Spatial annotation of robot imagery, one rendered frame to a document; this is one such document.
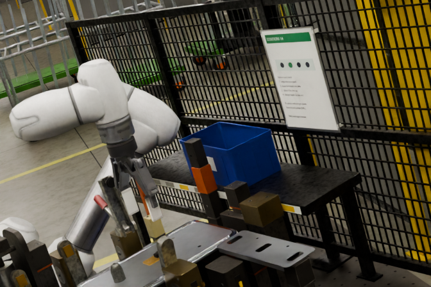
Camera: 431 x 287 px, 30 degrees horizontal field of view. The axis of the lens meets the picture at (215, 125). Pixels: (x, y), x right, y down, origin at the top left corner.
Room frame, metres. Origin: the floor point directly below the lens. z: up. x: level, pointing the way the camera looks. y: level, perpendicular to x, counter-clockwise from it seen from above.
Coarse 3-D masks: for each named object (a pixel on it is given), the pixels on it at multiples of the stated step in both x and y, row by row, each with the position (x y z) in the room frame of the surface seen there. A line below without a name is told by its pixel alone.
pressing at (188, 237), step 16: (192, 224) 2.15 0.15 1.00; (208, 224) 2.13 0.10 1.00; (176, 240) 2.07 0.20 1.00; (192, 240) 2.04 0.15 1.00; (208, 240) 2.01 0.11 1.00; (224, 240) 1.98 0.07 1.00; (128, 256) 2.06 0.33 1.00; (144, 256) 2.03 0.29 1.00; (176, 256) 1.97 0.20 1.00; (192, 256) 1.94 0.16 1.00; (128, 272) 1.96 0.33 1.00; (144, 272) 1.93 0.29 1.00; (160, 272) 1.90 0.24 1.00
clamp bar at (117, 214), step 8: (104, 184) 2.12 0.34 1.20; (112, 184) 2.10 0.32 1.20; (104, 192) 2.12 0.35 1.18; (112, 192) 2.13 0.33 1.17; (112, 200) 2.13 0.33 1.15; (120, 200) 2.13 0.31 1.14; (112, 208) 2.11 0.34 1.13; (120, 208) 2.13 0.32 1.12; (120, 216) 2.12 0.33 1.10; (128, 216) 2.12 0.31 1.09; (120, 224) 2.10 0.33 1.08; (128, 224) 2.12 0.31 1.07
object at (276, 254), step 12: (228, 240) 1.97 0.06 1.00; (240, 240) 1.94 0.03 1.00; (252, 240) 1.92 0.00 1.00; (264, 240) 1.90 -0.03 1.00; (276, 240) 1.88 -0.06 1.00; (228, 252) 1.90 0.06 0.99; (240, 252) 1.87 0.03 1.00; (252, 252) 1.85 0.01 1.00; (264, 252) 1.83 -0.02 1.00; (276, 252) 1.81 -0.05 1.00; (288, 252) 1.79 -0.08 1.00; (264, 264) 1.78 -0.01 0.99; (276, 264) 1.75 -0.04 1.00; (288, 264) 1.73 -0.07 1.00
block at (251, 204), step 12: (264, 192) 2.07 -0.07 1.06; (240, 204) 2.04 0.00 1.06; (252, 204) 2.01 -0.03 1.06; (264, 204) 2.00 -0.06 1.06; (276, 204) 2.02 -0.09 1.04; (252, 216) 2.01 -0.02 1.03; (264, 216) 1.99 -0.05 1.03; (276, 216) 2.01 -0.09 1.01; (252, 228) 2.03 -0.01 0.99; (264, 228) 1.99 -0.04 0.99; (276, 228) 2.01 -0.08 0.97; (288, 240) 2.02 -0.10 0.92; (276, 276) 1.99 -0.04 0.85
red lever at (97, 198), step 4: (96, 196) 2.21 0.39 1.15; (100, 196) 2.21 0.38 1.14; (96, 200) 2.20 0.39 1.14; (100, 200) 2.20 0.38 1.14; (104, 200) 2.20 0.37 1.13; (100, 204) 2.19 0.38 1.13; (104, 204) 2.18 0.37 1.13; (104, 208) 2.18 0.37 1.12; (108, 208) 2.17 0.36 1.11; (108, 212) 2.16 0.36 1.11; (112, 216) 2.15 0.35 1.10; (124, 224) 2.12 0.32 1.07; (124, 228) 2.11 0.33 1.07; (128, 228) 2.11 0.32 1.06
